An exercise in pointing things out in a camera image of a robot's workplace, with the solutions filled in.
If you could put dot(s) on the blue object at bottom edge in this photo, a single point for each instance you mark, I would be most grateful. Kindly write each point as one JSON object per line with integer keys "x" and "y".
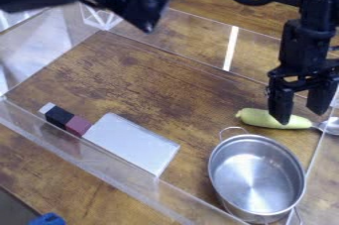
{"x": 49, "y": 219}

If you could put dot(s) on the stainless steel pot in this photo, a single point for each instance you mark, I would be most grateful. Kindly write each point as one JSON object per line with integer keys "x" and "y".
{"x": 257, "y": 175}

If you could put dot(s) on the toy cleaver knife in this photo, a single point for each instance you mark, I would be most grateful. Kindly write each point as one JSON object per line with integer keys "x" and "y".
{"x": 136, "y": 144}

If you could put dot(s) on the spoon with yellow-green handle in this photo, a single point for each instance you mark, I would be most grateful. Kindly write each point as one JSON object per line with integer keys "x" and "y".
{"x": 260, "y": 118}

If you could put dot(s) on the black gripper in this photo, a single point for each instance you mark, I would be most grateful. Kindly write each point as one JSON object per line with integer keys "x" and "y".
{"x": 305, "y": 70}

